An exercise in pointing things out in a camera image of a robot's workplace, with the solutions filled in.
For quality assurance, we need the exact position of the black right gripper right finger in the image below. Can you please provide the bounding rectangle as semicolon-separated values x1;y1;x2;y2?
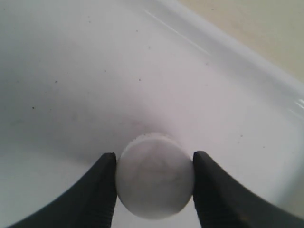
193;152;304;228

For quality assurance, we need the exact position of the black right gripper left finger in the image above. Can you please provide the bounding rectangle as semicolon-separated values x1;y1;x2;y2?
12;153;117;228

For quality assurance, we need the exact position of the white rectangular plastic tray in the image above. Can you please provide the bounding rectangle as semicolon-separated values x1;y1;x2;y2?
0;0;304;228

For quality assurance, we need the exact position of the white bottle cap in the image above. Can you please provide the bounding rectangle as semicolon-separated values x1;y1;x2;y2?
115;133;194;220

